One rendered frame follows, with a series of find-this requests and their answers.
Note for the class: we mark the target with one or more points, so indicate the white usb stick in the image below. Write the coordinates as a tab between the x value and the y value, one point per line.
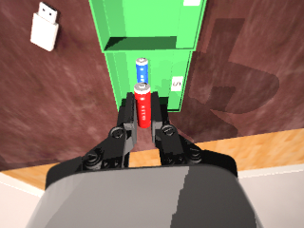
44	28

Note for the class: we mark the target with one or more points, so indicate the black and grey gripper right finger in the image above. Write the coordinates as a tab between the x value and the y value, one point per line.
174	148

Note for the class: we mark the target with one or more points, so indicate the blue battery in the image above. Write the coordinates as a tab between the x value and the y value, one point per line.
142	70

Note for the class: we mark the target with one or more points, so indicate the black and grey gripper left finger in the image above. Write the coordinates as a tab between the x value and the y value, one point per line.
113	152

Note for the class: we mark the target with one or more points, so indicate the red battery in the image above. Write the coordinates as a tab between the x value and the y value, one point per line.
142	100

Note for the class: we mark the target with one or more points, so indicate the green rack of bins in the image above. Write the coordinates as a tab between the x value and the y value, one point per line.
127	27

